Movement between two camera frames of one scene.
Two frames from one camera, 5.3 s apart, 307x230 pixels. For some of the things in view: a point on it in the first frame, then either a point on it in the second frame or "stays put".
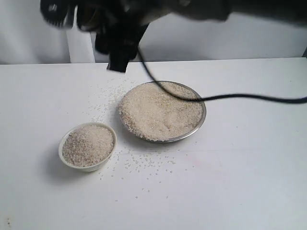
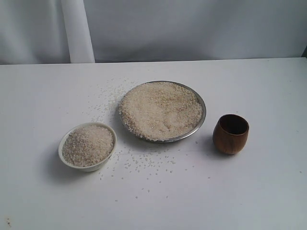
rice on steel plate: (150, 112) stays put
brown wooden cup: (88, 16) → (230, 133)
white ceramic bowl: (87, 147) stays put
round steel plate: (150, 112) stays put
